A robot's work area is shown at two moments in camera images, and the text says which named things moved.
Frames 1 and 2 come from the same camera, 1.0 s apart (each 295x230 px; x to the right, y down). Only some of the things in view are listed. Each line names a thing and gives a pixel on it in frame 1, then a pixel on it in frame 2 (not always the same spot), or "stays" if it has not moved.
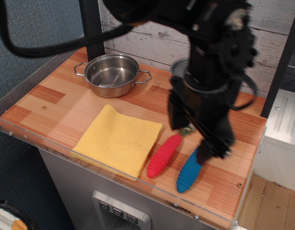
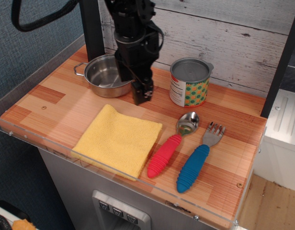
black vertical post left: (92, 25) stays
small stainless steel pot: (112, 75) stays
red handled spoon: (164, 153) stays
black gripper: (203, 99) to (141, 50)
